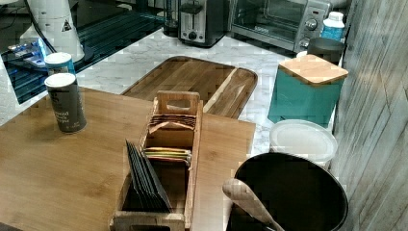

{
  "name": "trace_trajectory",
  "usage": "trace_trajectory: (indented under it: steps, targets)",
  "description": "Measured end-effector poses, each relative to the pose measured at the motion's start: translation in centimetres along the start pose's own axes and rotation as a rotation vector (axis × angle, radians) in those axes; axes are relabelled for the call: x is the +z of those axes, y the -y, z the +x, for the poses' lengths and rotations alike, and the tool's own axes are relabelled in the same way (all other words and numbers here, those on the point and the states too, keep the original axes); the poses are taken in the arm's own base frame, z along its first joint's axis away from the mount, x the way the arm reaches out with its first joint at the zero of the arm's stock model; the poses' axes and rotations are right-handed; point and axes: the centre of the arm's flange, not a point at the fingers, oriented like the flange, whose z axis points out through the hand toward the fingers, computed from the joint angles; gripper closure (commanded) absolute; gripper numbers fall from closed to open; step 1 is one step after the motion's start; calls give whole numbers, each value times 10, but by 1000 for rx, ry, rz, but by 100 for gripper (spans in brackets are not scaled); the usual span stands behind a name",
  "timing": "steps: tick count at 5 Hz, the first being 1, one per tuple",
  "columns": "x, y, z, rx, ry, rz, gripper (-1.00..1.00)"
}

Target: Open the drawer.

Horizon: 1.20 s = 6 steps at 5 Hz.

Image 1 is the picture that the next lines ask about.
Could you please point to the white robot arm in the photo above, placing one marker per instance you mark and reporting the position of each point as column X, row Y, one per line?
column 54, row 20

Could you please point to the wooden drawer cabinet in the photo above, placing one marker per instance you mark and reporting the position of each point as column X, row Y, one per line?
column 51, row 181

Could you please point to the dark wooden cutting board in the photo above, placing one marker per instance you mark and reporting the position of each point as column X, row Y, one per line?
column 223, row 88

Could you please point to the wooden tea bag organizer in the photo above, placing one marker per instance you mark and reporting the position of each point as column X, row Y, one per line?
column 170, row 139

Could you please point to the wooden spoon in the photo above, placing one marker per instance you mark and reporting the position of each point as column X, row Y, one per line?
column 241, row 194

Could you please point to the black toaster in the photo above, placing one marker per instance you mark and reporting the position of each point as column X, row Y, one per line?
column 202, row 23

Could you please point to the black tea bag stack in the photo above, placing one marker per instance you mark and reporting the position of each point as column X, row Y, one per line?
column 150, row 192

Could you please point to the clear jar with white lid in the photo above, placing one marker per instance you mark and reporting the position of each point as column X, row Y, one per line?
column 304, row 139

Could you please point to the teal canister with wooden lid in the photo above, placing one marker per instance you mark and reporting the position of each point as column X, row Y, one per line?
column 306, row 88

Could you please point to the silver toaster oven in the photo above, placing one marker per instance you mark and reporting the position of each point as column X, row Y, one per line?
column 288, row 24

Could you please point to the black utensil holder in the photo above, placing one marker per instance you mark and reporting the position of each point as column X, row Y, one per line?
column 299, row 194

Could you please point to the dark grey cylindrical canister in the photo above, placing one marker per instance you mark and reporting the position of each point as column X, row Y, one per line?
column 326, row 48

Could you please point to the blue labelled white bottle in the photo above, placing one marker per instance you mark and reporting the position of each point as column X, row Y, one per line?
column 333, row 26

